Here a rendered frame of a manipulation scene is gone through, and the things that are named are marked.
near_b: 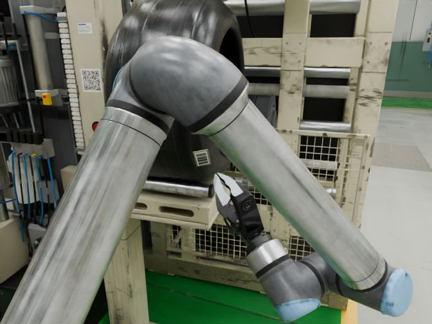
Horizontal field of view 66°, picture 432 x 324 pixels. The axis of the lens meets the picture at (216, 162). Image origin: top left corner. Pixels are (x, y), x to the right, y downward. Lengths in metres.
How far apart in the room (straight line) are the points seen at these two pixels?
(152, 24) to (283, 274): 0.68
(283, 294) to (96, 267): 0.39
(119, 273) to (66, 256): 0.94
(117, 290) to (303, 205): 1.11
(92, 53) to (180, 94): 0.75
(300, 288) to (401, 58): 9.67
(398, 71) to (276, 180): 9.81
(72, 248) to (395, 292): 0.56
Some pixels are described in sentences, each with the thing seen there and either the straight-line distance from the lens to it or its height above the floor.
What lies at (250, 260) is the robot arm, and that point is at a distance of 0.78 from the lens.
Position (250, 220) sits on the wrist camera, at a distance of 0.76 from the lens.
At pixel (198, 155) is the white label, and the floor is 1.05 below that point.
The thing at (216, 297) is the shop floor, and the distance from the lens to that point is 2.00.
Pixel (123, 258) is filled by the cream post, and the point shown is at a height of 0.53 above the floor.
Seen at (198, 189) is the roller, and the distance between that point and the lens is 1.03.
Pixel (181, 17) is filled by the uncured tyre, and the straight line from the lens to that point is 0.92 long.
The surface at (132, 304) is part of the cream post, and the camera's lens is 1.55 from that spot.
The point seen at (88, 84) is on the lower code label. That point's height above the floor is 1.21.
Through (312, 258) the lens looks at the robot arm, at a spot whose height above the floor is 0.87.
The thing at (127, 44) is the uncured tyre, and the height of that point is 1.33.
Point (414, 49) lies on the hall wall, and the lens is 10.29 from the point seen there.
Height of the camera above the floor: 1.33
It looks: 20 degrees down
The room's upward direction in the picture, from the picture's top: straight up
